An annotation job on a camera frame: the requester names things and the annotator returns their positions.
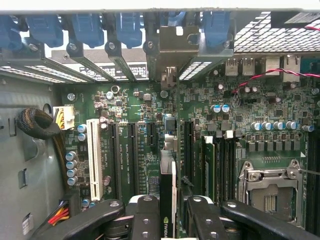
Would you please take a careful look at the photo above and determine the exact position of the red and black twisted wire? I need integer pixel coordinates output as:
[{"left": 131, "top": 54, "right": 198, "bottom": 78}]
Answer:
[{"left": 231, "top": 67, "right": 320, "bottom": 95}]

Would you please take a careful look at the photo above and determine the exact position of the white PCI expansion slot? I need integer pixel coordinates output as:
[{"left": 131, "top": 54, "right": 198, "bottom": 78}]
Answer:
[{"left": 86, "top": 118, "right": 104, "bottom": 202}]

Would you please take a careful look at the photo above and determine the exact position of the green RAM stick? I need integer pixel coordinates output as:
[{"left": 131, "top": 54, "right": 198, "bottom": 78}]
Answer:
[{"left": 201, "top": 136, "right": 216, "bottom": 199}]

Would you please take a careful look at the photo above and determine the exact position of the socket locking lever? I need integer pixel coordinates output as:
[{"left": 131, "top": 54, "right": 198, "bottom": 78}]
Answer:
[{"left": 298, "top": 168, "right": 320, "bottom": 176}]

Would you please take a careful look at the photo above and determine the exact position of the silver power supply unit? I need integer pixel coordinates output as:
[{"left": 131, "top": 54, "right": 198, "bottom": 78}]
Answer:
[{"left": 0, "top": 74, "right": 66, "bottom": 240}]

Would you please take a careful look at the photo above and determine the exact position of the black sleeved power cable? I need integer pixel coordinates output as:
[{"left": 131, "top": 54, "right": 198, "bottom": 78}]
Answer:
[{"left": 16, "top": 107, "right": 76, "bottom": 196}]

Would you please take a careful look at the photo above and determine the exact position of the black open PC case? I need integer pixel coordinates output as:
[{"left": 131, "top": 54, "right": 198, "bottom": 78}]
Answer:
[{"left": 0, "top": 0, "right": 320, "bottom": 240}]

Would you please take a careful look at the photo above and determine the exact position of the short black expansion slot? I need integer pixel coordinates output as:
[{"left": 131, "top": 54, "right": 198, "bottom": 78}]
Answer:
[{"left": 146, "top": 122, "right": 158, "bottom": 147}]

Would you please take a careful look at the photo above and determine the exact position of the long black expansion slot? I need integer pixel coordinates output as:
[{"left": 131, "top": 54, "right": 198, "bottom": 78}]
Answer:
[
  {"left": 126, "top": 122, "right": 139, "bottom": 191},
  {"left": 107, "top": 121, "right": 123, "bottom": 201}
]

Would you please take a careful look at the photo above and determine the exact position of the white power connector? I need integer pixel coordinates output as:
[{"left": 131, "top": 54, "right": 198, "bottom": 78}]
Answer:
[{"left": 52, "top": 106, "right": 75, "bottom": 131}]

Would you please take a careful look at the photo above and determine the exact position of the CPU socket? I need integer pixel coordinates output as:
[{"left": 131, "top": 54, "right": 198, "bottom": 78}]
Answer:
[{"left": 237, "top": 159, "right": 305, "bottom": 226}]

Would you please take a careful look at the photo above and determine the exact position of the green motherboard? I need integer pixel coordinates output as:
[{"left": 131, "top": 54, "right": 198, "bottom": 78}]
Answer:
[{"left": 52, "top": 54, "right": 320, "bottom": 231}]

